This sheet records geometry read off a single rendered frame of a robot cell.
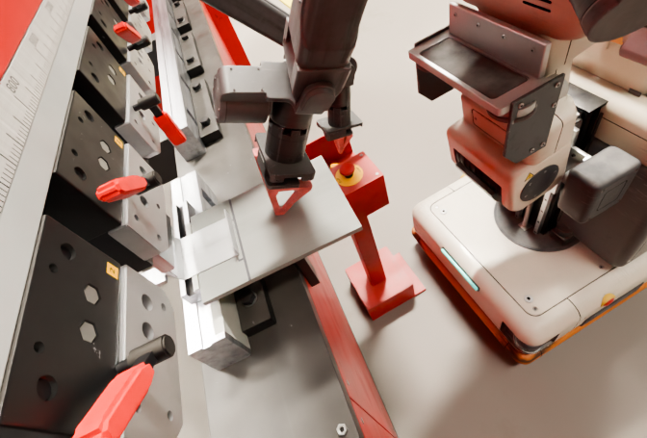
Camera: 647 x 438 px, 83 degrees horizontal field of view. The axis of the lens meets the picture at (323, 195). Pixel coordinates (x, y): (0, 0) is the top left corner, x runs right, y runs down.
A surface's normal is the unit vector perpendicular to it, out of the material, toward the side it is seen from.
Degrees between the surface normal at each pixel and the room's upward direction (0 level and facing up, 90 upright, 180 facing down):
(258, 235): 0
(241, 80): 37
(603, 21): 115
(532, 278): 0
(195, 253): 0
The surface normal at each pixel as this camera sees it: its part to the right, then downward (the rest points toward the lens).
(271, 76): 0.36, -0.33
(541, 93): 0.42, 0.63
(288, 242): -0.26, -0.61
